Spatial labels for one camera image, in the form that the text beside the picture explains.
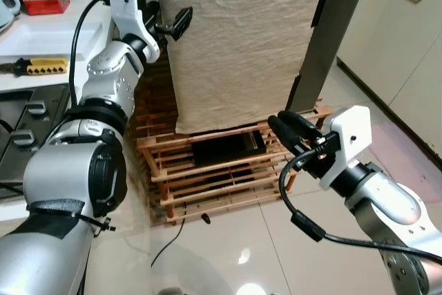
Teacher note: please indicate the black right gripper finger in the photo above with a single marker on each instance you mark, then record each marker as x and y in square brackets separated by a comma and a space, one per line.
[284, 132]
[298, 124]

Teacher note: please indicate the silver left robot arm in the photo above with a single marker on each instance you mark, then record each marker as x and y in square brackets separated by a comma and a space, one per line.
[103, 88]

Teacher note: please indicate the black power adapter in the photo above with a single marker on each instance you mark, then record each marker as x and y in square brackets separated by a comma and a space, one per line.
[228, 148]

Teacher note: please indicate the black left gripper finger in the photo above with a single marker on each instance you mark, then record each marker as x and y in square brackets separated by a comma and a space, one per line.
[183, 22]

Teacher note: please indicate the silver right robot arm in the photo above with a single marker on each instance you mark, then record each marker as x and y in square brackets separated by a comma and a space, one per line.
[394, 205]

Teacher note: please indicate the yellow and black tool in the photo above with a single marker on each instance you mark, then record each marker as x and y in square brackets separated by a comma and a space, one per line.
[41, 66]

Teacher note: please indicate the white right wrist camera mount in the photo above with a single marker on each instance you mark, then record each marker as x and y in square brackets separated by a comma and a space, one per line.
[351, 136]

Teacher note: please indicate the wooden slatted rack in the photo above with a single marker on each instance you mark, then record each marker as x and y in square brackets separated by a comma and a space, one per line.
[207, 184]

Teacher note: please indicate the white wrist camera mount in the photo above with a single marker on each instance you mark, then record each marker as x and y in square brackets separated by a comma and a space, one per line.
[351, 136]
[128, 1]

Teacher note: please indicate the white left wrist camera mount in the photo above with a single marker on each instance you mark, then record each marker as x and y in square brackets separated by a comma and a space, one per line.
[128, 1]

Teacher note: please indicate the beige cloth cover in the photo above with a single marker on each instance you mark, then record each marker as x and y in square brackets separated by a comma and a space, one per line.
[242, 39]

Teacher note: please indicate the black gas stove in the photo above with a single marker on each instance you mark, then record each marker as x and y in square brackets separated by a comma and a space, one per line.
[27, 136]

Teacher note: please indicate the white tray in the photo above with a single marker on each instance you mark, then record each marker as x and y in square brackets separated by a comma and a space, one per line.
[55, 32]

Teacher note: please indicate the small silver fridge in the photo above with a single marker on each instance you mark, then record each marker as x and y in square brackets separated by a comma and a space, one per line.
[338, 25]

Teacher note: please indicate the cream tall cabinet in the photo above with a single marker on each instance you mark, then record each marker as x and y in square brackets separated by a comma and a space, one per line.
[387, 46]

